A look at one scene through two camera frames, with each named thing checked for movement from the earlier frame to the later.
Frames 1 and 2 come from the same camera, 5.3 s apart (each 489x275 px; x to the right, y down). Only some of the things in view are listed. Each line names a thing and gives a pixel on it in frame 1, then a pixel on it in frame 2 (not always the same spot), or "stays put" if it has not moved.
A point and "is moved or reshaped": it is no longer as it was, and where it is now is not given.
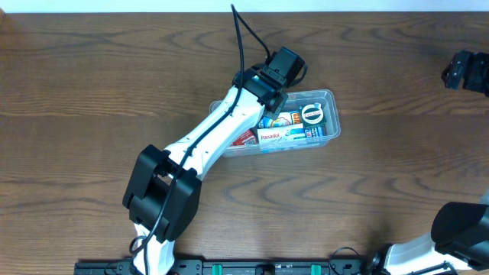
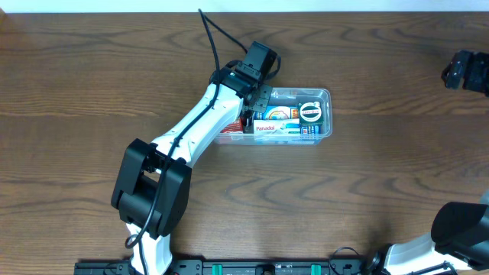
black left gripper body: x=275 y=115 -> x=262 y=105
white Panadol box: x=281 y=134 is moved or reshaped
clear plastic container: x=307 y=120 is moved or reshaped
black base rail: x=237 y=266 stays put
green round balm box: x=312 y=114 stays put
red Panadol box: x=247 y=137 is moved or reshaped
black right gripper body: x=459 y=71 stays put
